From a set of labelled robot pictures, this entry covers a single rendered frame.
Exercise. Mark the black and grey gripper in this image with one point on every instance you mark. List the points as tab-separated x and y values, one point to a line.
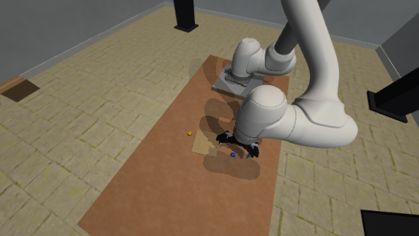
229	138

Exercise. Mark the beige flat mat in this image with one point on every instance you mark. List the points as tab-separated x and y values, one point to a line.
205	143

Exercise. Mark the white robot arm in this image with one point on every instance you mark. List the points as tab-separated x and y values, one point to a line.
314	119

